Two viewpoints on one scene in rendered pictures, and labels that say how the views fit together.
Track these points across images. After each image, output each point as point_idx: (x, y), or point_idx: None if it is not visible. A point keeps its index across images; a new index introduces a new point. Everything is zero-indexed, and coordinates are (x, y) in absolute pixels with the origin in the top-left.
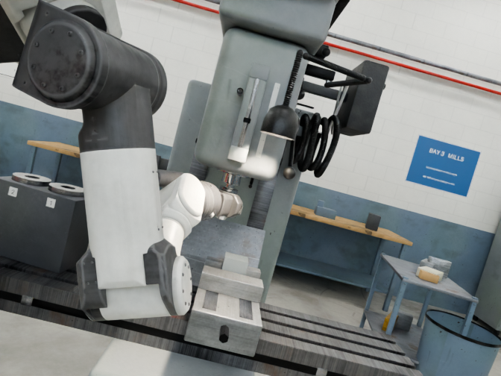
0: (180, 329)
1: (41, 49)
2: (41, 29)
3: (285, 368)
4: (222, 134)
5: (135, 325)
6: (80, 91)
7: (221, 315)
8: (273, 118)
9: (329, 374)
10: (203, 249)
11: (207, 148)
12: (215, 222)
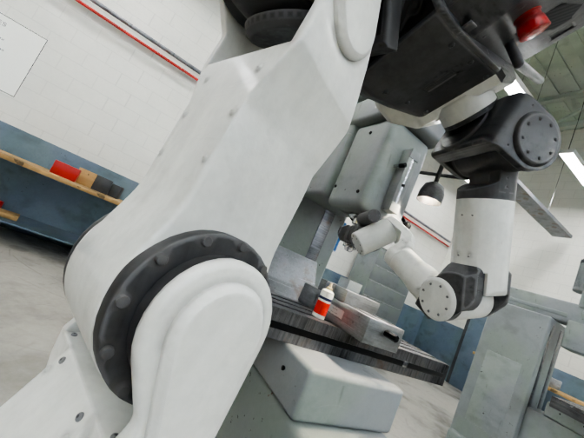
0: (334, 335)
1: (531, 128)
2: (534, 115)
3: (388, 362)
4: (380, 191)
5: (305, 332)
6: (547, 162)
7: (384, 322)
8: (436, 189)
9: (408, 364)
10: (279, 273)
11: (369, 199)
12: (286, 252)
